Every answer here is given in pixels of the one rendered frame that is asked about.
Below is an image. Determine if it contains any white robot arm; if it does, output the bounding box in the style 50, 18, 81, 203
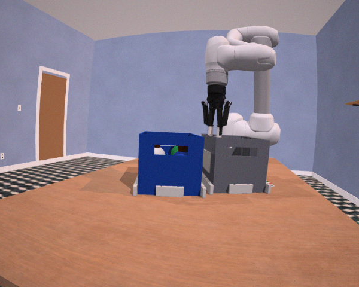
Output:
205, 26, 281, 146

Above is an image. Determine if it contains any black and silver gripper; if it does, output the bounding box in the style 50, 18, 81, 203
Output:
202, 84, 232, 137

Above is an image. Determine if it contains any blue plastic bottle crate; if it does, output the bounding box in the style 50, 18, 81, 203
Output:
138, 132, 205, 196

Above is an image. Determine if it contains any grey divided crate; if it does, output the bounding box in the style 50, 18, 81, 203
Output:
201, 134, 270, 193

